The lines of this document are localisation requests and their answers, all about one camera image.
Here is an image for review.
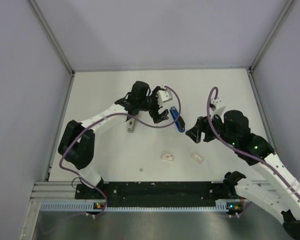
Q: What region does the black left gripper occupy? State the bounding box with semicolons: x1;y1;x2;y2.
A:
138;87;169;123

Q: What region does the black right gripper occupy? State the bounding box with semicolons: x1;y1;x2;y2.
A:
185;110;237;146

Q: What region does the blue black stapler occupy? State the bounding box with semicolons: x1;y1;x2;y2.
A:
169;106;186;133

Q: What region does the grey black stapler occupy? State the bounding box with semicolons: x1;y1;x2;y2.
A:
126;118;136;133

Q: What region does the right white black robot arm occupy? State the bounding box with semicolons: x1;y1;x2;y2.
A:
185;110;300;240

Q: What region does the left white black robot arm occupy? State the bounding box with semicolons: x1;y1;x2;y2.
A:
57;81;173;199

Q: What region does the open white staple box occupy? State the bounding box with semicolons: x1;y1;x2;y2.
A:
191;153;204;164

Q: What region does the white red staple box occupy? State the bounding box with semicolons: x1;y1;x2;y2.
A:
160;152;174;162

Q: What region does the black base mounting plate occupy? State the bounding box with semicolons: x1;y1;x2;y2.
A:
74;181;243;208

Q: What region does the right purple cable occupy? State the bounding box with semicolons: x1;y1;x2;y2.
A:
206;86;300;210

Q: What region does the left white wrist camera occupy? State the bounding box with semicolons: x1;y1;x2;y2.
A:
156;87;173;107

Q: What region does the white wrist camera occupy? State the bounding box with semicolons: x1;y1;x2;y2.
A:
209;97;226;118
156;87;173;107

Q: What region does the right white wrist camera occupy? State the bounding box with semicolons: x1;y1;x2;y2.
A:
209;97;226;118

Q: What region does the grey slotted cable duct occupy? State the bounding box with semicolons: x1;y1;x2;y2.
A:
39;198;231;214

